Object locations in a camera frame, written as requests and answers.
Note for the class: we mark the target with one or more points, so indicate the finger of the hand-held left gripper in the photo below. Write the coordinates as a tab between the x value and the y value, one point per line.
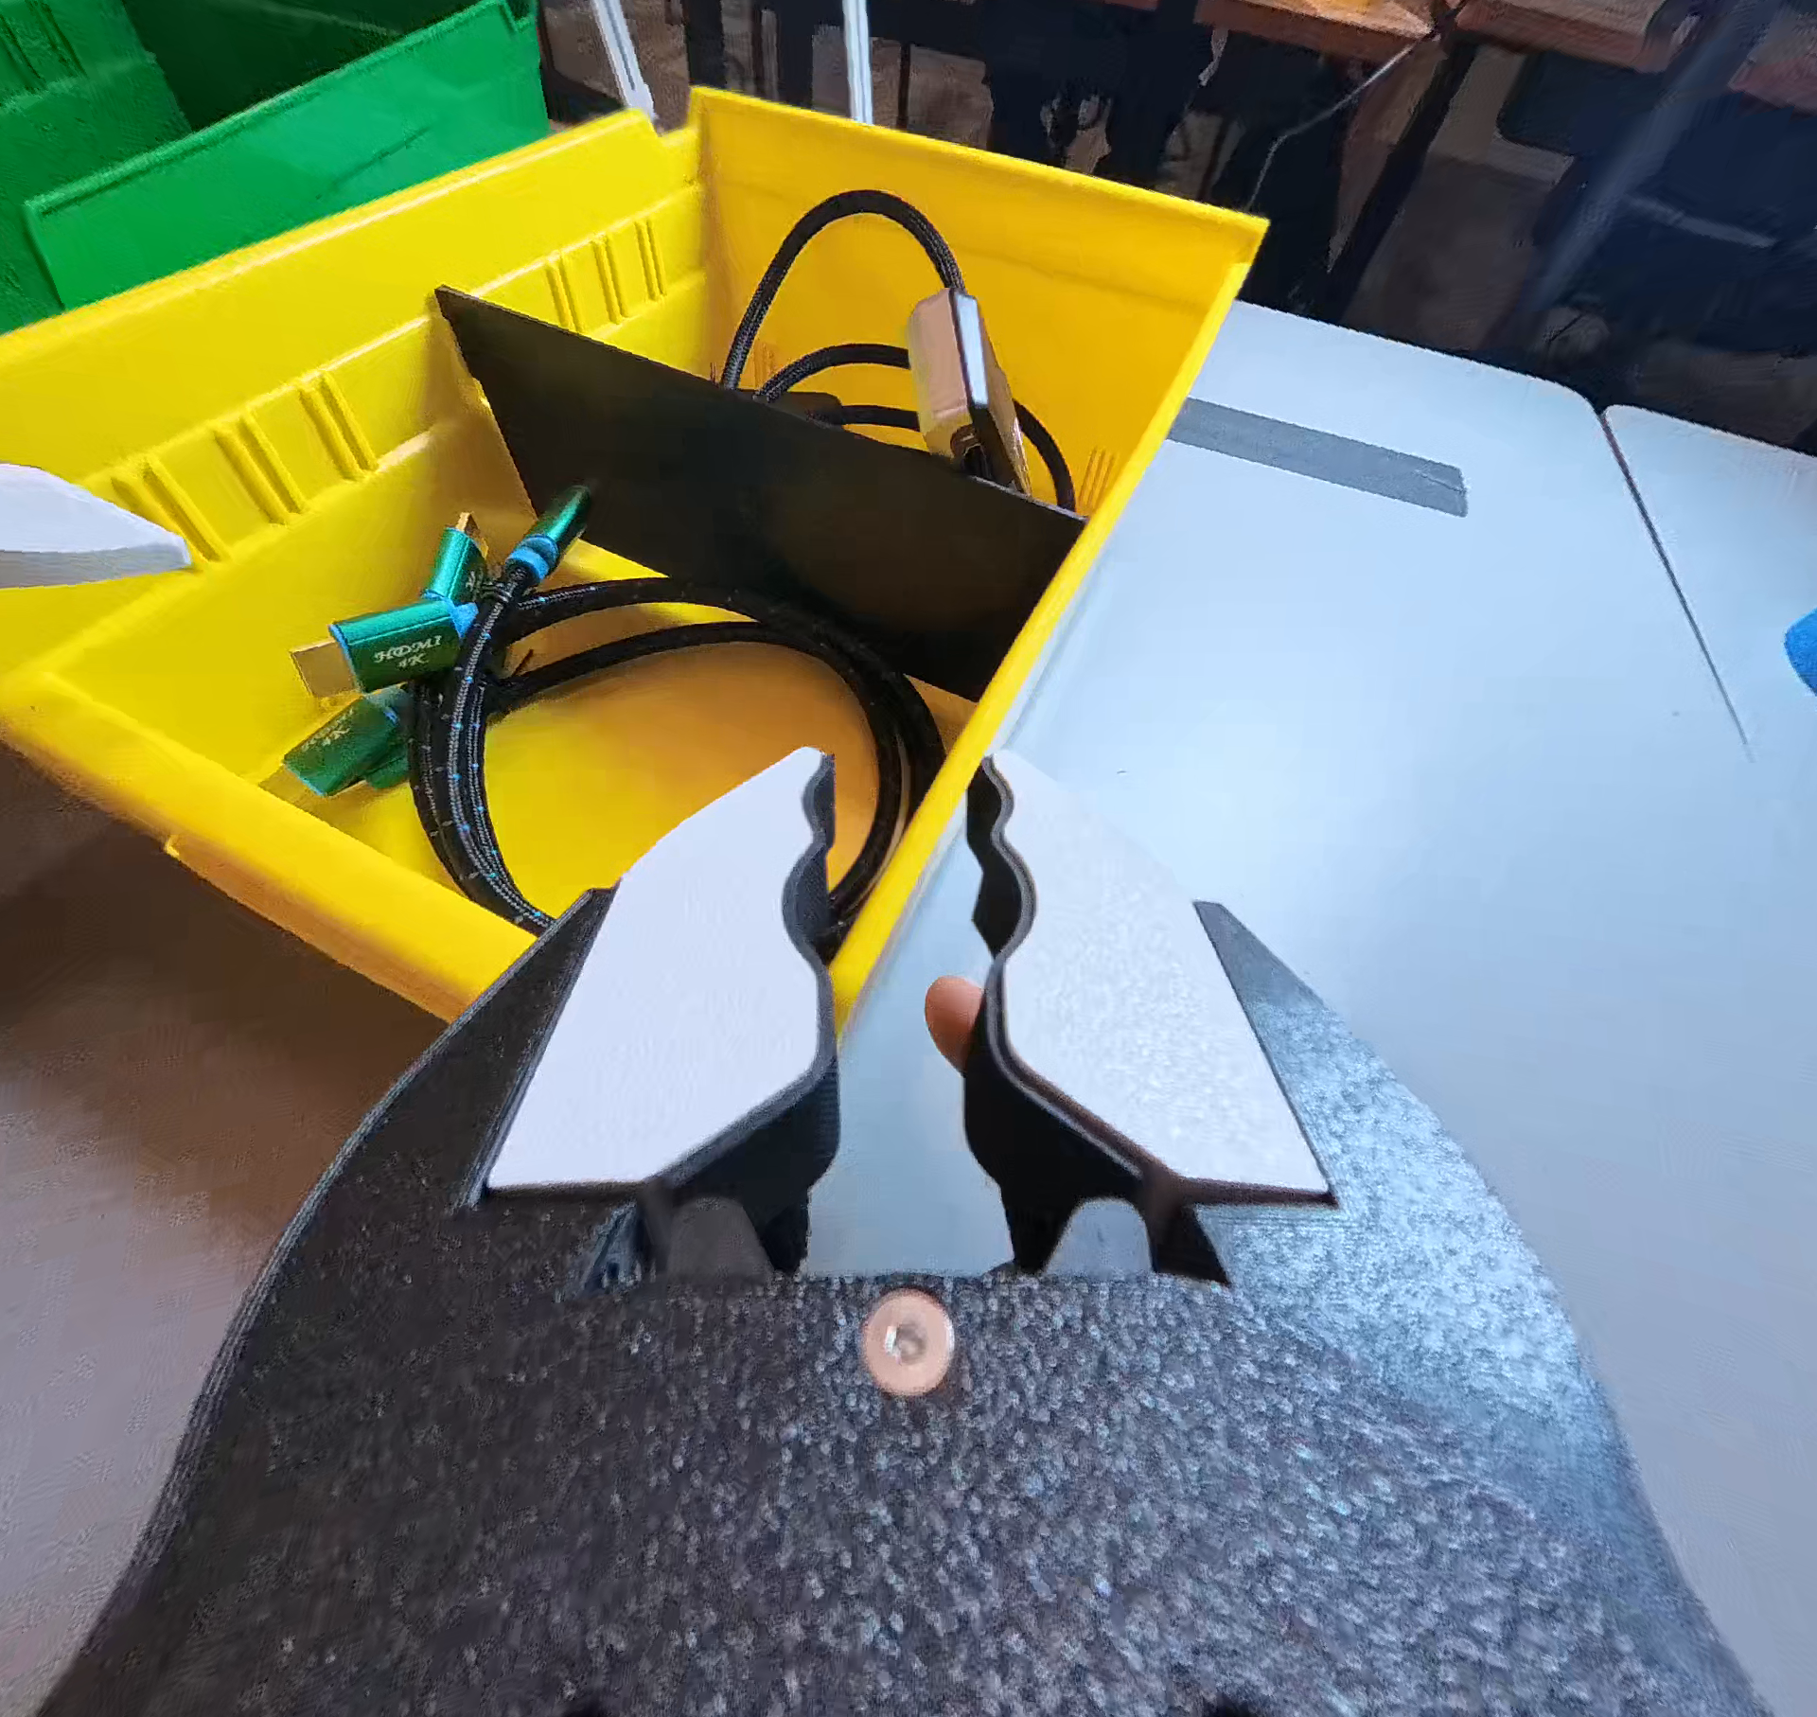
70	538

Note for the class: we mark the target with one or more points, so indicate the green plastic bin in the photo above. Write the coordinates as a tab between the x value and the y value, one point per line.
284	184

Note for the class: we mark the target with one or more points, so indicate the black bin divider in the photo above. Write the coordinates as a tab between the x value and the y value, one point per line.
738	510

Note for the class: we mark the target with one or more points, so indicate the person's right hand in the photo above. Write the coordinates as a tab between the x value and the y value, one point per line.
954	1021

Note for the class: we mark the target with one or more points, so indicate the yellow plastic bin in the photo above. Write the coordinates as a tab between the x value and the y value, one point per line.
354	368

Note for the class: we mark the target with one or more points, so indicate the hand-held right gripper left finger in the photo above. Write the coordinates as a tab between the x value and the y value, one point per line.
667	1021

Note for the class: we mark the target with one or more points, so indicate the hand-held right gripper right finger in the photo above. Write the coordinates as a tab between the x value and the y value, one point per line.
1136	1036

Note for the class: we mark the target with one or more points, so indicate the blue tape roll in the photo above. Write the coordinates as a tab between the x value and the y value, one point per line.
1806	652

